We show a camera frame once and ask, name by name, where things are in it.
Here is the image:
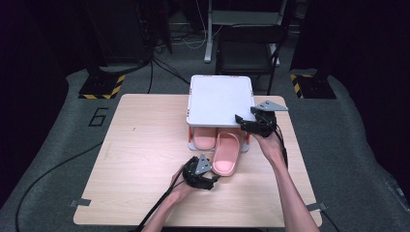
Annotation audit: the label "grey tape piece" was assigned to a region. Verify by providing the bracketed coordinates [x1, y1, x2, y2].
[70, 198, 93, 209]
[306, 202, 328, 213]

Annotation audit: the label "black floor cable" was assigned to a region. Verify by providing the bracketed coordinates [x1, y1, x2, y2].
[14, 140, 104, 232]
[319, 208, 341, 232]

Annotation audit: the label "black stand base striped tape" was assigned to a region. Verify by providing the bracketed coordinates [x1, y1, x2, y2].
[289, 73, 337, 100]
[77, 73, 127, 101]

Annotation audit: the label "person's right hand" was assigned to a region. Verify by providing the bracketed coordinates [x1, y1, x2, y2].
[251, 130, 286, 163]

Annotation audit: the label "person's left hand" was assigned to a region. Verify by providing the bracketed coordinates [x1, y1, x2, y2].
[168, 166, 198, 204]

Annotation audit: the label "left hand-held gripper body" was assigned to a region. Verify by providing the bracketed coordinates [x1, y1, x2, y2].
[182, 153, 218, 191]

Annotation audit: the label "grey metal chair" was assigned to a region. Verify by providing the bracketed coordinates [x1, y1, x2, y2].
[203, 0, 288, 64]

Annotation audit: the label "white shoe rack orange legs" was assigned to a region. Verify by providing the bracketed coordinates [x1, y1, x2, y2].
[186, 74, 257, 153]

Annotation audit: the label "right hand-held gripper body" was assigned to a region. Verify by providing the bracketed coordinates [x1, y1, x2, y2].
[249, 100, 289, 138]

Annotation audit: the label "pink slipper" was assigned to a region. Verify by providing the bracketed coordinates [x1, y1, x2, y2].
[211, 130, 242, 178]
[192, 127, 218, 151]

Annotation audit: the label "black stand column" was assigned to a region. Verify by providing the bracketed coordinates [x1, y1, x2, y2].
[291, 0, 347, 75]
[81, 0, 153, 76]

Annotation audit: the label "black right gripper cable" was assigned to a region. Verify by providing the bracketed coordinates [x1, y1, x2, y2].
[274, 124, 290, 170]

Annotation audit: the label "black chair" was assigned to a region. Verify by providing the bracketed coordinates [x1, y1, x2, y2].
[215, 23, 285, 95]

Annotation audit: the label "white cable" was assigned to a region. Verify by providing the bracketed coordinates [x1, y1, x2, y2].
[173, 0, 223, 50]

